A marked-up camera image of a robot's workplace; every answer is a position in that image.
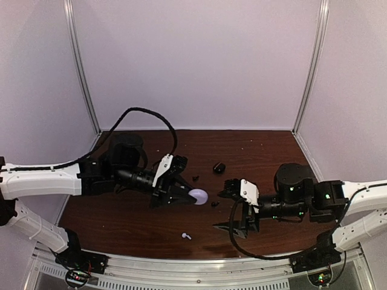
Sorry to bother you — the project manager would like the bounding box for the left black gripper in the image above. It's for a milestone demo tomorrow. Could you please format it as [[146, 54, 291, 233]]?
[[114, 166, 198, 210]]

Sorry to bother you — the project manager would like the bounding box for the lilac earbud charging case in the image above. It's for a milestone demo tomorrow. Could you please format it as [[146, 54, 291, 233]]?
[[188, 188, 208, 205]]

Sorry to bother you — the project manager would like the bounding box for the lilac earbud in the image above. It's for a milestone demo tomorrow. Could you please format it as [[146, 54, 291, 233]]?
[[181, 233, 192, 240]]

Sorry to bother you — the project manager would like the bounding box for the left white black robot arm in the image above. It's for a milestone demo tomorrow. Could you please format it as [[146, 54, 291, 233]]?
[[1, 134, 208, 272]]

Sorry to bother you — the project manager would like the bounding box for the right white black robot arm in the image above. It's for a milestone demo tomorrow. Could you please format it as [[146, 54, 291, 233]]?
[[214, 163, 386, 273]]

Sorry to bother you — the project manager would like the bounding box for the black earbud charging case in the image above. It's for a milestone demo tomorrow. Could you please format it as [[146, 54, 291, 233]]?
[[212, 162, 226, 174]]

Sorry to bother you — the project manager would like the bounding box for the right circuit board with leds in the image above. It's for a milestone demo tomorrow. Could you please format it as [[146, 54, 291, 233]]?
[[308, 270, 333, 288]]

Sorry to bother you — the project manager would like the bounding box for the circuit board with leds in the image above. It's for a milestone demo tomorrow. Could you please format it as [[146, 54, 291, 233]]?
[[65, 269, 91, 288], [308, 270, 333, 288]]

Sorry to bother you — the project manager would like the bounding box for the left circuit board with leds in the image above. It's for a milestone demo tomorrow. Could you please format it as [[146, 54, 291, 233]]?
[[65, 269, 91, 288]]

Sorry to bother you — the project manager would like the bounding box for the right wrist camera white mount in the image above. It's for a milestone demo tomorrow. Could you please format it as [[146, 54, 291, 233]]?
[[223, 179, 259, 207]]

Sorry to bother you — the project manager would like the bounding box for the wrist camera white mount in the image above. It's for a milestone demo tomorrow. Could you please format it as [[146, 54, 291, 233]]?
[[152, 153, 188, 189], [223, 179, 259, 207]]

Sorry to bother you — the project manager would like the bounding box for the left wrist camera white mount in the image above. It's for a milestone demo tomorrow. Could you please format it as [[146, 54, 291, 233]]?
[[152, 153, 188, 189]]

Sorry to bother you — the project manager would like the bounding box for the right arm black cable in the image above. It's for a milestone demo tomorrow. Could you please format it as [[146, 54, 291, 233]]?
[[229, 199, 321, 260]]

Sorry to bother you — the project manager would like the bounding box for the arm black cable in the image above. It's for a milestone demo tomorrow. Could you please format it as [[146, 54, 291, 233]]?
[[51, 107, 178, 170], [229, 199, 321, 260]]

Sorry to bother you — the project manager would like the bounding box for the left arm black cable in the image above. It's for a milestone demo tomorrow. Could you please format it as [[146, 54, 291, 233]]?
[[51, 107, 178, 170]]

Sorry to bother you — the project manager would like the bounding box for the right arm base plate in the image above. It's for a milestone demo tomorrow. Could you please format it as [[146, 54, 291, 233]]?
[[290, 251, 342, 273]]

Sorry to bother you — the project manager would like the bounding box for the aluminium front rail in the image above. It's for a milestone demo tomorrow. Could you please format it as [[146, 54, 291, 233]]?
[[21, 243, 376, 289]]

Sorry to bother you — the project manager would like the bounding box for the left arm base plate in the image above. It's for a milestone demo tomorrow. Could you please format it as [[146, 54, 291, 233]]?
[[55, 251, 108, 274]]

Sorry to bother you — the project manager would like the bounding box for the left aluminium frame post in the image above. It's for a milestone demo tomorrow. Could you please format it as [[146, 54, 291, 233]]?
[[63, 0, 101, 135]]

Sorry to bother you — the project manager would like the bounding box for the aluminium frame post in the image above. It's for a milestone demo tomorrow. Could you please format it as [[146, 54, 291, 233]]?
[[63, 0, 101, 135], [292, 0, 330, 135]]

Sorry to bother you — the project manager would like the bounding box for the right aluminium frame post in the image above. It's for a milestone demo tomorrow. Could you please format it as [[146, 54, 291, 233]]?
[[292, 0, 330, 135]]

